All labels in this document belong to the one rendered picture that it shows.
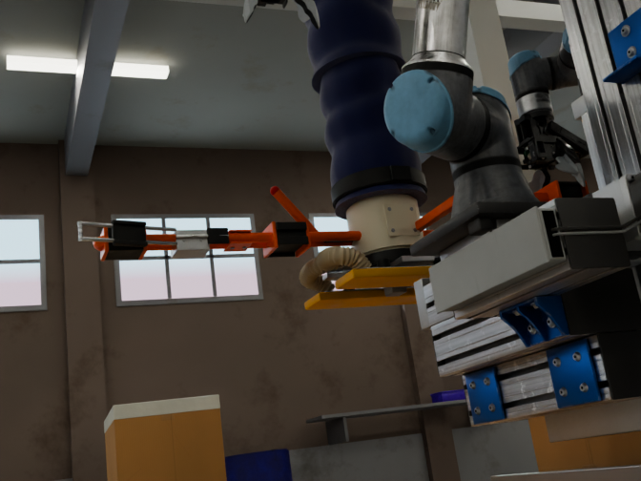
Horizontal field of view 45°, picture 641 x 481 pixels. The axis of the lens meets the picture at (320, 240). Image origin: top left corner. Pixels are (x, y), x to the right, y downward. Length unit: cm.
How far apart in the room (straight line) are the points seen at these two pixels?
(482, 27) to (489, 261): 261
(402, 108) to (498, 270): 35
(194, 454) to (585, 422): 201
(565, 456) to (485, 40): 206
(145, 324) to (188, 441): 436
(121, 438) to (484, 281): 219
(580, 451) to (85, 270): 590
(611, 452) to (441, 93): 98
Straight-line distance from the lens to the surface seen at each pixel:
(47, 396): 719
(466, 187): 130
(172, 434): 307
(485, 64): 348
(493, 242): 101
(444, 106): 120
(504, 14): 492
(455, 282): 109
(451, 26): 128
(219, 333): 749
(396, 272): 163
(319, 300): 176
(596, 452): 191
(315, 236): 170
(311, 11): 160
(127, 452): 305
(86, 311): 724
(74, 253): 738
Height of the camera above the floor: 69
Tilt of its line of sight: 16 degrees up
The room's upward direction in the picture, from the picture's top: 8 degrees counter-clockwise
